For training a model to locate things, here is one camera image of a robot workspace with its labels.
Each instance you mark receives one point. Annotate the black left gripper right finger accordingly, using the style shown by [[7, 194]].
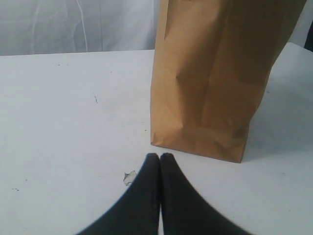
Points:
[[184, 210]]

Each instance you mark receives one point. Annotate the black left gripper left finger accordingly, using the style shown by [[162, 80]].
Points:
[[137, 210]]

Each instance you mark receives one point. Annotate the brown paper shopping bag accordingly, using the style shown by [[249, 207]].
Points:
[[211, 66]]

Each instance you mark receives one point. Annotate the clear plastic scrap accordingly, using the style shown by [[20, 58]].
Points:
[[129, 177]]

